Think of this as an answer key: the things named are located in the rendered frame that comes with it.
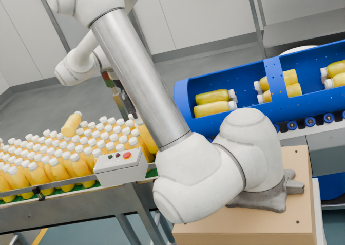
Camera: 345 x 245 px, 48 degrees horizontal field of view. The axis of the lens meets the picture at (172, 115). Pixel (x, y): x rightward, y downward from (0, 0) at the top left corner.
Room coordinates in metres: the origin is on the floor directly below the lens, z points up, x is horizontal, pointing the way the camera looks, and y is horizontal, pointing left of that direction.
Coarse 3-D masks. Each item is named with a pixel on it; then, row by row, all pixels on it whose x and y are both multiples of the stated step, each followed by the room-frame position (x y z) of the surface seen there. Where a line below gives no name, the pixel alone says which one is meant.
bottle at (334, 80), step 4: (344, 72) 1.34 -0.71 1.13; (336, 76) 1.35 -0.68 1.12; (340, 76) 1.33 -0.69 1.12; (344, 76) 1.33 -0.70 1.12; (332, 80) 1.35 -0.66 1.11; (336, 80) 1.33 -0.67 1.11; (340, 80) 1.32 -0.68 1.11; (344, 80) 1.32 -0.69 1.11; (332, 84) 1.34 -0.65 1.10; (336, 84) 1.33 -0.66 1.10; (340, 84) 1.32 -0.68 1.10; (344, 84) 1.31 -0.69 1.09
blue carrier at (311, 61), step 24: (312, 48) 1.48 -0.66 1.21; (336, 48) 1.50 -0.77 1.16; (216, 72) 1.60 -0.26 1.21; (240, 72) 1.63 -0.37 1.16; (264, 72) 1.61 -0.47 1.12; (312, 72) 1.55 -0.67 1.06; (192, 96) 1.72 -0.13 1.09; (240, 96) 1.64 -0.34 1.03; (312, 96) 1.30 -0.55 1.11; (336, 96) 1.27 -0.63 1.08; (192, 120) 1.45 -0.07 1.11; (216, 120) 1.42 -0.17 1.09; (288, 120) 1.38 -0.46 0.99
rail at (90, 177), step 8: (152, 168) 1.46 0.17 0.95; (88, 176) 1.55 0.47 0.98; (96, 176) 1.54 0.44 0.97; (40, 184) 1.64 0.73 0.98; (48, 184) 1.62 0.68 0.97; (56, 184) 1.61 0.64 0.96; (64, 184) 1.60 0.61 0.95; (0, 192) 1.71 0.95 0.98; (8, 192) 1.69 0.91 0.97; (16, 192) 1.68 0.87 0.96; (24, 192) 1.67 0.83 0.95
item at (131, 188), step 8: (128, 184) 1.39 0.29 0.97; (136, 184) 1.42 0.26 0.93; (128, 192) 1.39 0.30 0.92; (136, 192) 1.39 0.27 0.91; (136, 200) 1.39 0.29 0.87; (136, 208) 1.39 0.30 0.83; (144, 208) 1.39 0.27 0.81; (144, 216) 1.39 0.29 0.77; (144, 224) 1.39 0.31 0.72; (152, 224) 1.39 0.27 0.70; (152, 232) 1.39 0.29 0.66; (152, 240) 1.39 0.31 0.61; (160, 240) 1.39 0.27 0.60
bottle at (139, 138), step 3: (138, 135) 1.60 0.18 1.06; (138, 138) 1.59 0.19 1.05; (141, 138) 1.59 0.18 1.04; (141, 141) 1.59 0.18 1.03; (144, 144) 1.59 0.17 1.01; (144, 147) 1.59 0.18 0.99; (147, 150) 1.59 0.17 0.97; (147, 153) 1.59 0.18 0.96; (150, 153) 1.60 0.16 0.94; (150, 156) 1.59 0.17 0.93; (153, 156) 1.60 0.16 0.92; (150, 159) 1.59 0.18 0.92; (153, 159) 1.60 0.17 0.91
